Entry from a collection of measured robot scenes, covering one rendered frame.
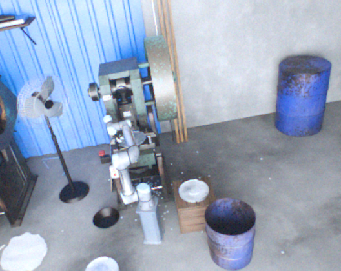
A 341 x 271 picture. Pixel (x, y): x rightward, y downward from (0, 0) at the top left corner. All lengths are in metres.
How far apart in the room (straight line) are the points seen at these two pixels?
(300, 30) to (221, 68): 1.09
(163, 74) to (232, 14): 1.86
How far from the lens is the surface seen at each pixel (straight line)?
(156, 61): 2.87
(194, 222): 3.29
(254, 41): 4.66
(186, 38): 4.38
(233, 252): 2.92
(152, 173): 3.64
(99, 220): 3.70
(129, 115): 3.29
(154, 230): 3.21
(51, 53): 4.35
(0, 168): 4.00
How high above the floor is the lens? 2.58
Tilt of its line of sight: 33 degrees down
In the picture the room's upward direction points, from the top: 12 degrees counter-clockwise
